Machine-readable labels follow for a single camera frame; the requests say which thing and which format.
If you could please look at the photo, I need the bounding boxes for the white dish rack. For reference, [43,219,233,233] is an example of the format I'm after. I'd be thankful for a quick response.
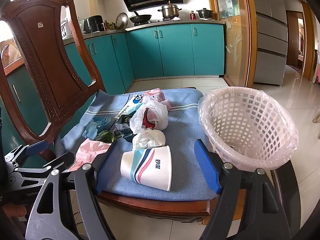
[61,17,72,40]

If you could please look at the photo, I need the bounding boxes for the black casserole pot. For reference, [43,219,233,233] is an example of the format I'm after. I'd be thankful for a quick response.
[197,8,214,20]

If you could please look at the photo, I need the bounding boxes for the steel stock pot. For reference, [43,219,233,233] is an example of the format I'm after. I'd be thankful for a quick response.
[158,1,182,20]

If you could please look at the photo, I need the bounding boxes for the dark wooden chair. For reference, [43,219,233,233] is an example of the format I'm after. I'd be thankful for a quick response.
[1,0,217,223]

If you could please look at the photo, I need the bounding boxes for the pink plastic bag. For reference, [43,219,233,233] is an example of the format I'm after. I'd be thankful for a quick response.
[68,139,111,172]

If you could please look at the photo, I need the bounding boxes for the black wok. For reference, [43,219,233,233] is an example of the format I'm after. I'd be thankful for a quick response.
[130,11,152,26]

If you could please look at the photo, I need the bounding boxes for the red small bottle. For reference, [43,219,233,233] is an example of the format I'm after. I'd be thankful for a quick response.
[189,10,196,20]

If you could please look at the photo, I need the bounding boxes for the blue crumpled wrapper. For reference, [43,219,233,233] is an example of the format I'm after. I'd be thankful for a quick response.
[82,116,111,140]

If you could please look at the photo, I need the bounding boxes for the black air fryer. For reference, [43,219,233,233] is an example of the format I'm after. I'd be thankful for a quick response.
[84,15,105,34]

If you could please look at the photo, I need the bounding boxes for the blue white paper box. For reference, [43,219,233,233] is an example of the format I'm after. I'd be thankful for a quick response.
[114,94,143,120]

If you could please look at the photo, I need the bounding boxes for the silver refrigerator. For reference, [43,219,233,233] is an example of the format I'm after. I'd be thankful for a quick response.
[254,0,288,86]

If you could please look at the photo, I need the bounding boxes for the green leaf scrap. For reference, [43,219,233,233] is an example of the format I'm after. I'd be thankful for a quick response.
[95,130,122,144]

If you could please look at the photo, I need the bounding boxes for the striped white paper cup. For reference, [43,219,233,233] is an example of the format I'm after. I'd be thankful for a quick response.
[120,146,172,191]

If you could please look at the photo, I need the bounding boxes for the steel pot lid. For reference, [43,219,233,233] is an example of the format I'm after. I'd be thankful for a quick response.
[115,12,129,29]

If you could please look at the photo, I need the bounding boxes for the crumpled white tissue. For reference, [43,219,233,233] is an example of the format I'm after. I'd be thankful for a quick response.
[132,129,165,151]

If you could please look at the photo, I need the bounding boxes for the person's left hand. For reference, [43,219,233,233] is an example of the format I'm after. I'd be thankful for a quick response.
[2,203,27,218]

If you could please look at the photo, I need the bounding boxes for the teal kitchen cabinets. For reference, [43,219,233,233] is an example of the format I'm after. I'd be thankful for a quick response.
[6,22,225,135]

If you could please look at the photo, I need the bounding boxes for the white plastic bag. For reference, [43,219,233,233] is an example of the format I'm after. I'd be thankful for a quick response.
[130,101,168,134]

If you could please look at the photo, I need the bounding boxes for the glass sliding door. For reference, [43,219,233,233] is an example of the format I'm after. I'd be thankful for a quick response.
[209,0,258,87]

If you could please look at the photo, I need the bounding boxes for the dark green snack wrapper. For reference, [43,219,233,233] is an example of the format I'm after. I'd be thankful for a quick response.
[115,114,135,142]

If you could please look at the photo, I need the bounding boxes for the small pink wrapped bag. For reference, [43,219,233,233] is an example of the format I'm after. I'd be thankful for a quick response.
[142,88,171,110]

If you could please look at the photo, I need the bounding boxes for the blue striped seat cloth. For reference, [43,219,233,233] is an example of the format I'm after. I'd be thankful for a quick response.
[54,87,218,202]

